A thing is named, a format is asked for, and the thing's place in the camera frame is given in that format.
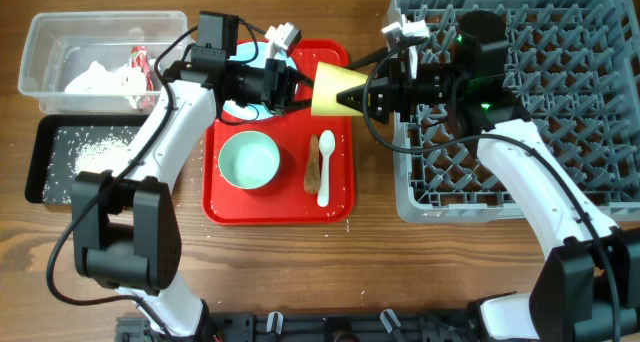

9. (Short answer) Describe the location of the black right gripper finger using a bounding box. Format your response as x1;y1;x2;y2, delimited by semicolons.
336;85;367;116
347;47;389;70

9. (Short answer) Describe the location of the yellow plastic cup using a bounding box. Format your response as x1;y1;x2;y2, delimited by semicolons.
311;62;367;117

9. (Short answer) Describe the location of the light blue plate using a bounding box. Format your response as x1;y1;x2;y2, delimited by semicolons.
223;42;297;121

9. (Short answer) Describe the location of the brown food stick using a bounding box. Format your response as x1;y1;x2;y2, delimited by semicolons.
303;135;321;194

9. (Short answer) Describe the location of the green bowl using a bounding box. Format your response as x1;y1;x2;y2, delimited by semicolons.
218;131;280;190

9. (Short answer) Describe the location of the red snack wrapper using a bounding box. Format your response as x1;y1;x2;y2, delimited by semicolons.
127;46;154;110

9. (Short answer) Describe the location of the white rice pile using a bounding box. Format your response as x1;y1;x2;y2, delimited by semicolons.
73;137;128;175

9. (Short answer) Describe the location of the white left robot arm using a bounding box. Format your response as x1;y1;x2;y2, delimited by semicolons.
63;12;315;341

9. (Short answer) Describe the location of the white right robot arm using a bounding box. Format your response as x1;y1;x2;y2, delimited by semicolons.
337;10;639;341

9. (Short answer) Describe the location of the grey dishwasher rack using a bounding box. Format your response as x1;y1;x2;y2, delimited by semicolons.
386;0;639;223

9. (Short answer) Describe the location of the black waste tray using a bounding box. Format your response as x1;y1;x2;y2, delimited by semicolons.
25;114;147;205

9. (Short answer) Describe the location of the white plastic spoon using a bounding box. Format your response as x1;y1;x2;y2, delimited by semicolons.
317;130;336;207

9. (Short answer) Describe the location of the red plastic tray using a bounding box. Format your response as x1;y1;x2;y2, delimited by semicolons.
202;39;356;227

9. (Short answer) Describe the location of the crumpled white tissue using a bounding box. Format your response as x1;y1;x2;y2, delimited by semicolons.
64;61;136;109

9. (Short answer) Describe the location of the clear plastic bin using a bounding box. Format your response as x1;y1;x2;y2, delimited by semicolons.
18;10;188;114

